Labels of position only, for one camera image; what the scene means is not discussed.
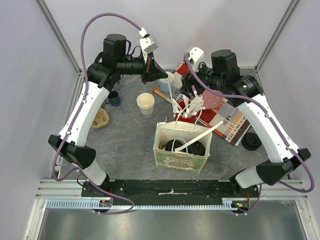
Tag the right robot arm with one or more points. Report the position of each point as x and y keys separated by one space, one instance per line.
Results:
x=224 y=80

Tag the stack of black lids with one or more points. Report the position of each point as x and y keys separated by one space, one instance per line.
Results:
x=251 y=141

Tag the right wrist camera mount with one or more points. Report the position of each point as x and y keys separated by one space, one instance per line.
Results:
x=195 y=56

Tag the green paper gift bag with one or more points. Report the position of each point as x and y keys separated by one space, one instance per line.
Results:
x=182 y=160

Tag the light blue ceramic mug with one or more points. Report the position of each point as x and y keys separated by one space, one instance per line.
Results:
x=166 y=83

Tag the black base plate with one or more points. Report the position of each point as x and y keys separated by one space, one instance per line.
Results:
x=130 y=188

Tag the dark blue ceramic mug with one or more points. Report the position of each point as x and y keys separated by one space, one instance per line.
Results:
x=113 y=99

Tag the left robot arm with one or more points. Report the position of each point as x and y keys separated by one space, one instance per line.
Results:
x=107 y=69

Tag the white stir stick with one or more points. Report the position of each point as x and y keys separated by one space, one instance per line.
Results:
x=175 y=105
x=210 y=130

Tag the pink polka dot plate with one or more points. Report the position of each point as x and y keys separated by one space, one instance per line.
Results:
x=210 y=100

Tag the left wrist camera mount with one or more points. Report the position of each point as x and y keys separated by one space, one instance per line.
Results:
x=147 y=43

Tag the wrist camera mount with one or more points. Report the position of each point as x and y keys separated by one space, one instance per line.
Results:
x=195 y=56
x=147 y=43

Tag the single cardboard cup carrier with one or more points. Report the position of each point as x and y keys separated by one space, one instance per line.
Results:
x=101 y=119

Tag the aluminium frame rail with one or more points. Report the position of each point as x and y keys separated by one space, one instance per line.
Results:
x=58 y=34

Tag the red cup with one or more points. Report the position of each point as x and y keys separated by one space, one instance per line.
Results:
x=188 y=118

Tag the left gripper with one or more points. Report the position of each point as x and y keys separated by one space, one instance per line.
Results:
x=152 y=71

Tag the white stir sticks bundle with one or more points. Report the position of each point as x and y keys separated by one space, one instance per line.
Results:
x=191 y=107

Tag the metal fork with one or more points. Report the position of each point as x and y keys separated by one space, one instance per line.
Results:
x=227 y=119

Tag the colourful magazine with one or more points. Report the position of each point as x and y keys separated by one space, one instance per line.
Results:
x=217 y=109

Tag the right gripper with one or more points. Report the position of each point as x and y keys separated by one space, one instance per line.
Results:
x=189 y=84

